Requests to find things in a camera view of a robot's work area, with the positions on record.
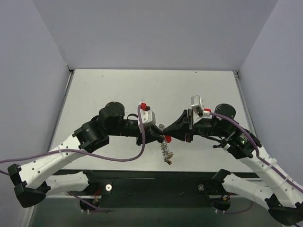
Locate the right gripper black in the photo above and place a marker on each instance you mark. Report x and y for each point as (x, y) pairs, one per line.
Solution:
(188, 127)

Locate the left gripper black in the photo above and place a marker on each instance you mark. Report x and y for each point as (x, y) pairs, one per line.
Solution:
(141, 136)

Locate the large metal keyring band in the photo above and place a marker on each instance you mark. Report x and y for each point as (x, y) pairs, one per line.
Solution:
(164, 148)

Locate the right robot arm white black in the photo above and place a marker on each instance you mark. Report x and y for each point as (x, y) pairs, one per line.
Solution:
(281, 196)

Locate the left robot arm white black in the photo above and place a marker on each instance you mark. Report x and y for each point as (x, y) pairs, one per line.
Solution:
(36, 180)

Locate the yellow key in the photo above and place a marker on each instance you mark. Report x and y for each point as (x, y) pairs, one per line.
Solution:
(168, 158)

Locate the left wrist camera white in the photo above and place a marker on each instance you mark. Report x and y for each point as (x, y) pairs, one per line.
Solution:
(146, 117)

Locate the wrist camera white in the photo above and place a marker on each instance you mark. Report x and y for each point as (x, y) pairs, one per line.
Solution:
(146, 117)
(197, 105)

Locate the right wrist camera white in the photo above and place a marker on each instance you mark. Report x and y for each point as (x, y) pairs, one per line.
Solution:
(197, 105)

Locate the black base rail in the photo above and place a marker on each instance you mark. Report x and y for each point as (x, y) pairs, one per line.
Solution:
(156, 189)

